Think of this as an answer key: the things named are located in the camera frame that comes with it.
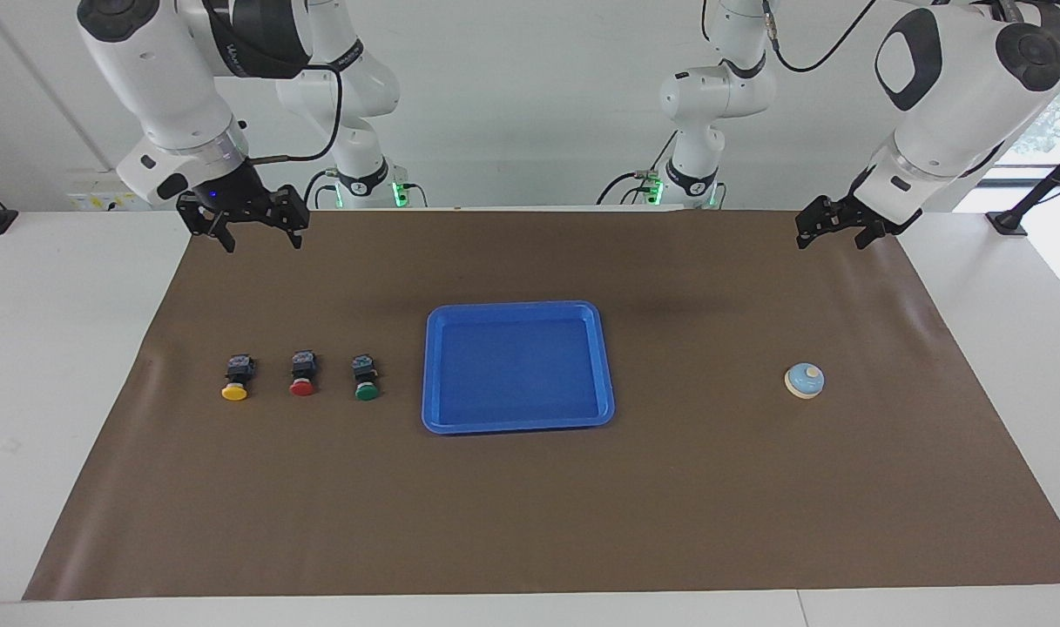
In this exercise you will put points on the blue plastic tray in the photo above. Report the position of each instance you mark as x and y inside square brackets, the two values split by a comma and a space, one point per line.
[516, 370]

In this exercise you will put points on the light blue call bell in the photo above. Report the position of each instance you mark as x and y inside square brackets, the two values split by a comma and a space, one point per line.
[804, 381]

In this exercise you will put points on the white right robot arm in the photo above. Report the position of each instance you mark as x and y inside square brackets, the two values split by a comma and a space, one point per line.
[164, 78]

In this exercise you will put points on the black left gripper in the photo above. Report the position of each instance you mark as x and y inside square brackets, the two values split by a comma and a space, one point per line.
[843, 213]

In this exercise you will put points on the white power strip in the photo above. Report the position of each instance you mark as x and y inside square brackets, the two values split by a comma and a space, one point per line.
[94, 200]

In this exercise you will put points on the black clamp stand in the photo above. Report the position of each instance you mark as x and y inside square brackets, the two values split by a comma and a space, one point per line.
[1039, 187]

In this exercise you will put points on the brown table mat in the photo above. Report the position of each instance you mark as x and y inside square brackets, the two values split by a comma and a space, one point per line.
[530, 505]

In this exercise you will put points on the red push button switch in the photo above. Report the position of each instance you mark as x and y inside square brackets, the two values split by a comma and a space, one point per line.
[302, 387]

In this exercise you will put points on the yellow push button switch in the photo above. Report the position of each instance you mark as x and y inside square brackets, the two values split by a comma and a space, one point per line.
[234, 392]

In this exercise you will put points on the green push button switch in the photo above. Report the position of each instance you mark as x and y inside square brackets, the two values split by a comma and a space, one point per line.
[366, 390]

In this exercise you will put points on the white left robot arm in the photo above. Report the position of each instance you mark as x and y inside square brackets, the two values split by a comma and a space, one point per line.
[948, 104]

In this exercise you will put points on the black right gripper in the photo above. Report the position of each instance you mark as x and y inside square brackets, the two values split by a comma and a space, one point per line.
[233, 200]

